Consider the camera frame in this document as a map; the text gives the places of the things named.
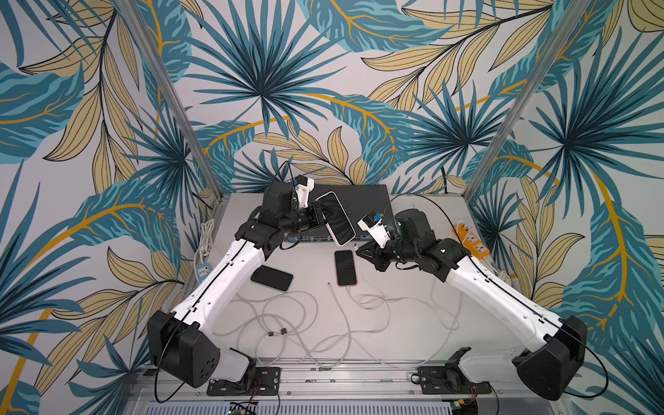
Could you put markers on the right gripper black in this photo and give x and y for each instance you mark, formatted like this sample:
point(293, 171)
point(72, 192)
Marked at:
point(382, 253)

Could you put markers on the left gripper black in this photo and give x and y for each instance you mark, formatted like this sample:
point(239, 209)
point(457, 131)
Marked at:
point(316, 215)

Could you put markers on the phone with white case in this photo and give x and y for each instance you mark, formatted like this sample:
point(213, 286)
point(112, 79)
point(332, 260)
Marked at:
point(336, 219)

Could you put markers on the phone with pink case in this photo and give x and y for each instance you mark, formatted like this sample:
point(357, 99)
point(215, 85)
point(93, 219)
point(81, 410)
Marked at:
point(345, 268)

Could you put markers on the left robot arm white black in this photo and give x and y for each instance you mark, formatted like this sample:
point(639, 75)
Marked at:
point(180, 341)

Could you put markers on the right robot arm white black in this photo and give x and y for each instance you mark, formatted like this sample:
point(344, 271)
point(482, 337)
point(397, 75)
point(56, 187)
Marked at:
point(553, 348)

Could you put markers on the phone with light blue case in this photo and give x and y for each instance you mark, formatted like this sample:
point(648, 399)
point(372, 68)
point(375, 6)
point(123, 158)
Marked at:
point(272, 278)

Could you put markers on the orange power strip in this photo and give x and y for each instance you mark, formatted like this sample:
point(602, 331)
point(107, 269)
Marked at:
point(471, 241)

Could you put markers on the light blue power strip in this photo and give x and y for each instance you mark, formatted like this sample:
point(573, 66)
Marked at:
point(203, 271)

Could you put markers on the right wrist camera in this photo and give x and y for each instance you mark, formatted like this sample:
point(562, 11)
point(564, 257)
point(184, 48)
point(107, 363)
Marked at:
point(374, 225)

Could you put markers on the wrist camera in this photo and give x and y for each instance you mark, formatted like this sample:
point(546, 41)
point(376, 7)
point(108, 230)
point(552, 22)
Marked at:
point(374, 225)
point(303, 186)

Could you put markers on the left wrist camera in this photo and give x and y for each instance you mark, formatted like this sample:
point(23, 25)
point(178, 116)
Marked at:
point(303, 186)

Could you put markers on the grey network switch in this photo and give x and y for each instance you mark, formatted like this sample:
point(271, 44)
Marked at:
point(358, 201)

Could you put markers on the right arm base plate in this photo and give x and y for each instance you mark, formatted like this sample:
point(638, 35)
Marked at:
point(447, 380)

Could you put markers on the aluminium front rail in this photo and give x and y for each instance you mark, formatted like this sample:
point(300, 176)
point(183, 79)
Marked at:
point(359, 387)

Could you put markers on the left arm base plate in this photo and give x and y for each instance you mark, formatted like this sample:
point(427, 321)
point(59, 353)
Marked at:
point(249, 381)

